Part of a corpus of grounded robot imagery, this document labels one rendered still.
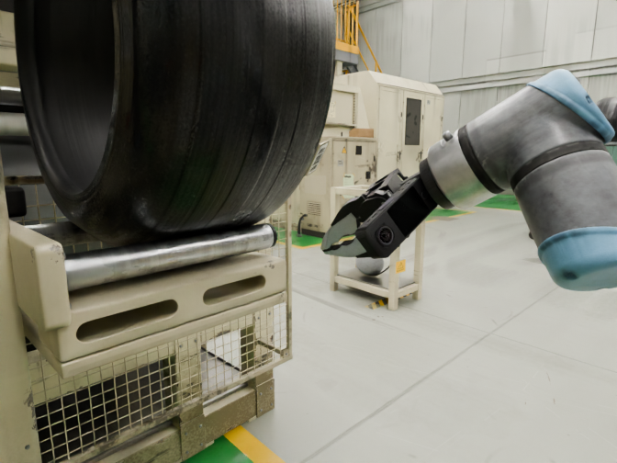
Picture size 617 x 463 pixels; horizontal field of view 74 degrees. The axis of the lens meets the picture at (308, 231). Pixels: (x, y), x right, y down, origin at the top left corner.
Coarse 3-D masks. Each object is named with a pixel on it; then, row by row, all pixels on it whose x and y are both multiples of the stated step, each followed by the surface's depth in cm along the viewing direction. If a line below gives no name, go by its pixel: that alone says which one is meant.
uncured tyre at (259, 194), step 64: (64, 0) 79; (128, 0) 43; (192, 0) 42; (256, 0) 47; (320, 0) 55; (64, 64) 84; (128, 64) 45; (192, 64) 43; (256, 64) 48; (320, 64) 56; (64, 128) 84; (128, 128) 47; (192, 128) 46; (256, 128) 52; (320, 128) 61; (64, 192) 64; (128, 192) 51; (192, 192) 52; (256, 192) 60
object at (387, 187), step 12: (420, 168) 51; (384, 180) 58; (396, 180) 57; (408, 180) 56; (432, 180) 49; (372, 192) 59; (384, 192) 54; (432, 192) 50; (372, 204) 54; (444, 204) 50; (360, 216) 56
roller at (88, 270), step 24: (168, 240) 59; (192, 240) 61; (216, 240) 64; (240, 240) 67; (264, 240) 70; (72, 264) 49; (96, 264) 51; (120, 264) 53; (144, 264) 55; (168, 264) 58; (192, 264) 62; (72, 288) 50
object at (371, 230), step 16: (400, 192) 50; (416, 192) 51; (384, 208) 49; (400, 208) 49; (416, 208) 50; (432, 208) 52; (368, 224) 48; (384, 224) 48; (400, 224) 49; (416, 224) 50; (368, 240) 47; (384, 240) 48; (400, 240) 49; (384, 256) 48
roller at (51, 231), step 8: (40, 224) 72; (48, 224) 73; (56, 224) 73; (64, 224) 74; (72, 224) 75; (40, 232) 71; (48, 232) 72; (56, 232) 72; (64, 232) 73; (72, 232) 74; (80, 232) 75; (56, 240) 72; (64, 240) 74; (72, 240) 74; (80, 240) 76; (88, 240) 77; (96, 240) 78
